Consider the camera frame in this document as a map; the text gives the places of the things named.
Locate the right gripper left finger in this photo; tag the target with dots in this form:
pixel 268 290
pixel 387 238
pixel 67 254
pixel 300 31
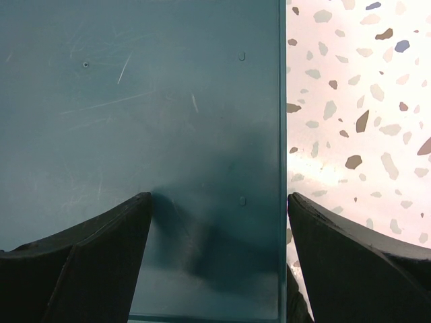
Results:
pixel 86 273

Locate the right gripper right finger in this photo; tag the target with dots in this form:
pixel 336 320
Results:
pixel 355 274

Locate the teal drawer box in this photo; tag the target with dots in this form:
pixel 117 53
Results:
pixel 101 100

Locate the black cloth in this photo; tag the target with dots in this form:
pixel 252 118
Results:
pixel 297 310

